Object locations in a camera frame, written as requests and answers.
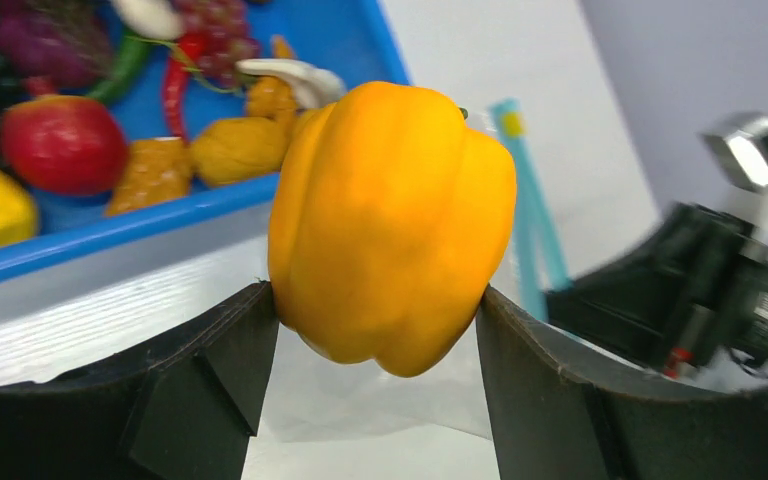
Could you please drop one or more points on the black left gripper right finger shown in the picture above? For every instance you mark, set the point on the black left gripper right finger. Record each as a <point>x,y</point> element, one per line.
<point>560,410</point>

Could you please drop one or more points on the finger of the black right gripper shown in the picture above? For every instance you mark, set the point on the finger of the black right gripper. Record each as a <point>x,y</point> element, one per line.
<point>623,306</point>

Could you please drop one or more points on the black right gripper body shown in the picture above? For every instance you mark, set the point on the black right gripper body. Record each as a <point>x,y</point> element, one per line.
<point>710,248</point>

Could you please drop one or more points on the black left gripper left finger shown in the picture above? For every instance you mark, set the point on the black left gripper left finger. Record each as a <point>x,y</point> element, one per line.
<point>181,405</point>

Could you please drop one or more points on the clear zip top bag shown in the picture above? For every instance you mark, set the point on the clear zip top bag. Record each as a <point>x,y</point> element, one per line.
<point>311,399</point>

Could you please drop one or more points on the yellow bell pepper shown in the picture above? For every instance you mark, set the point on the yellow bell pepper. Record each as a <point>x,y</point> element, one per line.
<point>390,218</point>

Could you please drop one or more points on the purple onion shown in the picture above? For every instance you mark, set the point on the purple onion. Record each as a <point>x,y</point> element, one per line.
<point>65,41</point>

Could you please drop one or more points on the blue plastic bin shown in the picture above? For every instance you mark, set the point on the blue plastic bin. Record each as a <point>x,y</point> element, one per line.
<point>350,38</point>

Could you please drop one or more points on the orange bread piece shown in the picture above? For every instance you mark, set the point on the orange bread piece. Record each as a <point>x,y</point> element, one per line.
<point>159,170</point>

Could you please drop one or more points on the red apple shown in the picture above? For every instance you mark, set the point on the red apple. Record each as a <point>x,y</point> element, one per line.
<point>63,144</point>

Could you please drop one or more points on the red chili pepper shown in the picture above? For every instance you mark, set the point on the red chili pepper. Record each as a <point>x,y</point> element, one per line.
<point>183,56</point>

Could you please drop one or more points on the white mushroom lower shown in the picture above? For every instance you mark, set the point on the white mushroom lower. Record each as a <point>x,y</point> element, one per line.
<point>312,87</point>

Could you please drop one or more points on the white mushroom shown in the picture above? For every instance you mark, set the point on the white mushroom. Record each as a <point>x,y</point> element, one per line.
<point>152,19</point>
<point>312,87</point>

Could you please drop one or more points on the green chili pepper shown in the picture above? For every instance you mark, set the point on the green chili pepper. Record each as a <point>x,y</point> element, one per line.
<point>130,61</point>

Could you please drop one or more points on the red grape bunch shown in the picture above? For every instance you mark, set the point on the red grape bunch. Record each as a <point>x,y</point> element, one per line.
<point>225,26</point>

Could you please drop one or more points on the white mushroom upper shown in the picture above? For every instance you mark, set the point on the white mushroom upper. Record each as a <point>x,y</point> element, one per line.
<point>152,19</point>

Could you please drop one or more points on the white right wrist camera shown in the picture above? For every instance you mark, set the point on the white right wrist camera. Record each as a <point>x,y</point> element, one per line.
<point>739,145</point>

